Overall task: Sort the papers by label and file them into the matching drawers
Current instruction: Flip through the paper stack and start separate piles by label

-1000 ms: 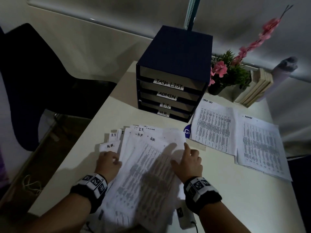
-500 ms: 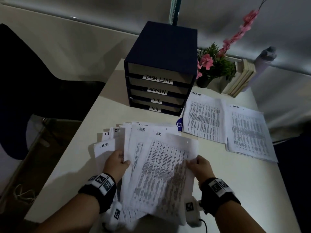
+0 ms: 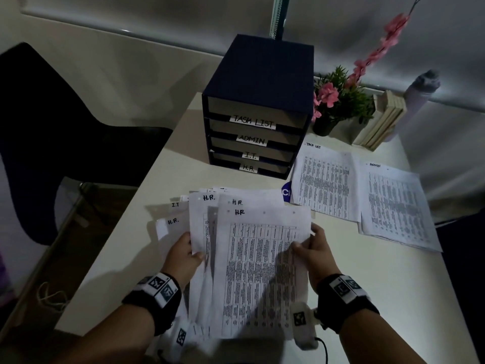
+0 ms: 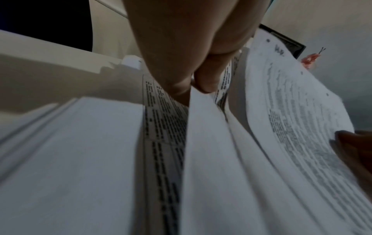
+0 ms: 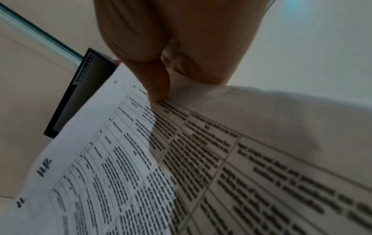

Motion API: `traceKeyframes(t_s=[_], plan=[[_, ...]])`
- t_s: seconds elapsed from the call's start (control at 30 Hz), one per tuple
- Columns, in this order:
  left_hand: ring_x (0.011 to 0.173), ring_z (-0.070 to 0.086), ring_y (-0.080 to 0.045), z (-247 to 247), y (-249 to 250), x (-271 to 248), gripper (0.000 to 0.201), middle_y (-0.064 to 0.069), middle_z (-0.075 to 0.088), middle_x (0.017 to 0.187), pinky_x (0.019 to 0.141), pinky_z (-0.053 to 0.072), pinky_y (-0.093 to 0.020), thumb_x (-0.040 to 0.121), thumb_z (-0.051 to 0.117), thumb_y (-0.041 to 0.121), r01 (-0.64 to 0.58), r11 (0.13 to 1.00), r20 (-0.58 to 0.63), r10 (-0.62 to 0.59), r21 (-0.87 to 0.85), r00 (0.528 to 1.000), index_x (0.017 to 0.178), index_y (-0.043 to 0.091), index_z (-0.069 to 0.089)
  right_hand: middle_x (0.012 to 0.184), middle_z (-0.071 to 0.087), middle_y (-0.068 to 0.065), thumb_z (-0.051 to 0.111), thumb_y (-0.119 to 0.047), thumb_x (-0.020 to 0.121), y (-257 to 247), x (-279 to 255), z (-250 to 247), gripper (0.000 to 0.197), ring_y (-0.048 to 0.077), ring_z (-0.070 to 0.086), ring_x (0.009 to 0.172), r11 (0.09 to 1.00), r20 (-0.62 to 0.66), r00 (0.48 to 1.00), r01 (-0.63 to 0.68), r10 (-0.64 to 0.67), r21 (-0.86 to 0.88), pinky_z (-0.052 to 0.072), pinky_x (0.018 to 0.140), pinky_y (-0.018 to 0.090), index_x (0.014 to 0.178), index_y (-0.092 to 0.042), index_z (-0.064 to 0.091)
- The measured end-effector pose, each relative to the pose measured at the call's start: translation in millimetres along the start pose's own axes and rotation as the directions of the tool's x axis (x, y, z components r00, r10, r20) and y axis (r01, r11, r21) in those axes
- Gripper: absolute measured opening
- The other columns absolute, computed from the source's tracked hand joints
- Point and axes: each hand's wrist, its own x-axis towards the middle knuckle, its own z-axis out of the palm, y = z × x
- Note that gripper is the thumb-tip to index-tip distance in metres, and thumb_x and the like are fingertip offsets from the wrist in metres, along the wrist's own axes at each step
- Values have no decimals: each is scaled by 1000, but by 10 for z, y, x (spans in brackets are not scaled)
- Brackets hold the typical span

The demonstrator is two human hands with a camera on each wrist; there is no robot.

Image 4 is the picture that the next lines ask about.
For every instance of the person's left hand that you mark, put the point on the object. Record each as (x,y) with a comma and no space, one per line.
(189,34)

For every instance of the person's right hand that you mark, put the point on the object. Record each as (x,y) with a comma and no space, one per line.
(357,156)

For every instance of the printed document sheet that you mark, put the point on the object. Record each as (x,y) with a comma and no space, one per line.
(290,103)

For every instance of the navy blue drawer organizer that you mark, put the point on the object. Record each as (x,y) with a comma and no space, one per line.
(293,44)

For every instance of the unsorted paper stack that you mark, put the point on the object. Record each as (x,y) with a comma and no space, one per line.
(87,160)

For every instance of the tall pink blossom branch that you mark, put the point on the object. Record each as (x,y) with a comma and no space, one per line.
(309,59)

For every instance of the black chair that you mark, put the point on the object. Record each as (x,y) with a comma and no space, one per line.
(43,20)

